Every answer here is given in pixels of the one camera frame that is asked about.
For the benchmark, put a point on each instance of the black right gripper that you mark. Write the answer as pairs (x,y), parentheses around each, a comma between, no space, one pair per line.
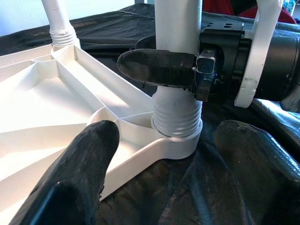
(225,54)

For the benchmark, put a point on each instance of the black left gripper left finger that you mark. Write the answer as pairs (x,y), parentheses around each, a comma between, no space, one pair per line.
(75,178)

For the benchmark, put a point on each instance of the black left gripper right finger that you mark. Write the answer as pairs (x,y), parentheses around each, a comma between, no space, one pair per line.
(253,147)

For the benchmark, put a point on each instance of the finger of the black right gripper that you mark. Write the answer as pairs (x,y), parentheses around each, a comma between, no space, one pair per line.
(145,43)

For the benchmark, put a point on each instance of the white plastic table leg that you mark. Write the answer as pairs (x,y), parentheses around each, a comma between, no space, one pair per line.
(58,21)
(175,23)

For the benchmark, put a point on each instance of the white plastic table top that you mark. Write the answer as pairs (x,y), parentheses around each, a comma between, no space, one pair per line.
(47,105)

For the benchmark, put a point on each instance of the black plastic cover sheet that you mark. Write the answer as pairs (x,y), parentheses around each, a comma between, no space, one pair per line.
(187,187)

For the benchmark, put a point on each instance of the dark red fabric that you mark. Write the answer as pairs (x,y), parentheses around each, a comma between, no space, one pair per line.
(225,7)

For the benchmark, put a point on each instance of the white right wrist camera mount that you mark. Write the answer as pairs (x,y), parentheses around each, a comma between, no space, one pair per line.
(255,58)

